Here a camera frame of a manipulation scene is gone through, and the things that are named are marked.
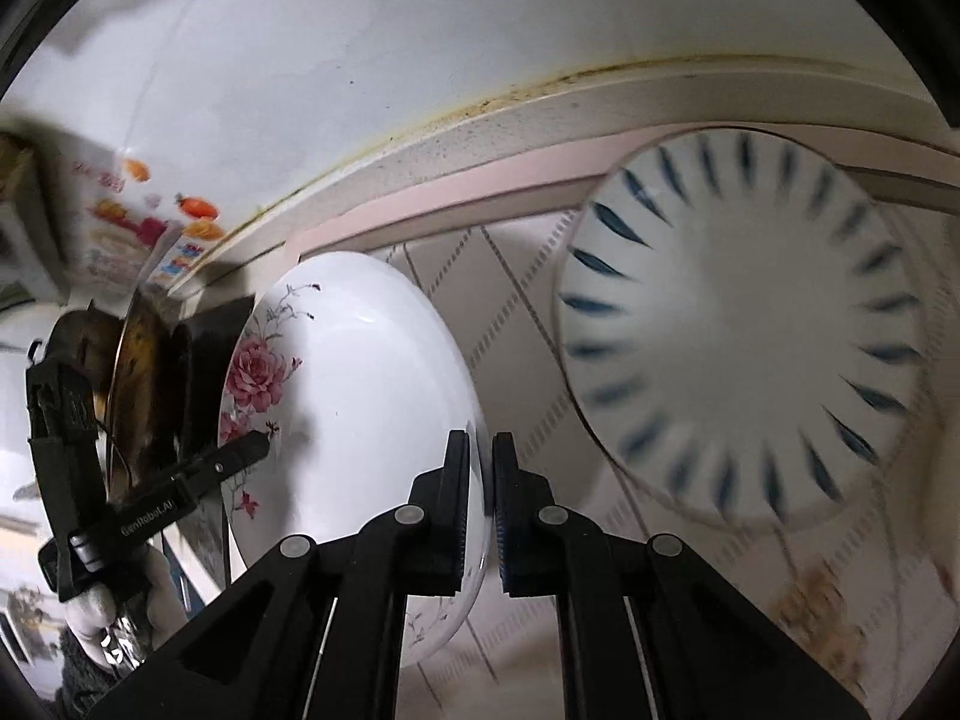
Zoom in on white plate pink flower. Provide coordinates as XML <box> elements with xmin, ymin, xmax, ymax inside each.
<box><xmin>216</xmin><ymin>250</ymin><xmax>491</xmax><ymax>673</ymax></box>

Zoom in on white plate blue leaf pattern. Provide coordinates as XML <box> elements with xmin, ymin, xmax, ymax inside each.
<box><xmin>555</xmin><ymin>127</ymin><xmax>926</xmax><ymax>530</ymax></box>

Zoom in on white gloved left hand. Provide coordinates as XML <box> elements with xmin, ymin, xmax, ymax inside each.
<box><xmin>65</xmin><ymin>546</ymin><xmax>187</xmax><ymax>678</ymax></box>

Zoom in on black induction cooktop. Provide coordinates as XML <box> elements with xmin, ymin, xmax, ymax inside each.
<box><xmin>169</xmin><ymin>296</ymin><xmax>254</xmax><ymax>600</ymax></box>

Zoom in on black wok pan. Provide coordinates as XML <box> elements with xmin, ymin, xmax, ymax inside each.
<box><xmin>49</xmin><ymin>291</ymin><xmax>178</xmax><ymax>504</ymax></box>

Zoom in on patterned table mat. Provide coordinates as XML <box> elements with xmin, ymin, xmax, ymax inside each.
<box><xmin>283</xmin><ymin>122</ymin><xmax>960</xmax><ymax>720</ymax></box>

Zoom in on colourful wall stickers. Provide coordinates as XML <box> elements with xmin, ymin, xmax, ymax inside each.
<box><xmin>67</xmin><ymin>151</ymin><xmax>226</xmax><ymax>291</ymax></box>

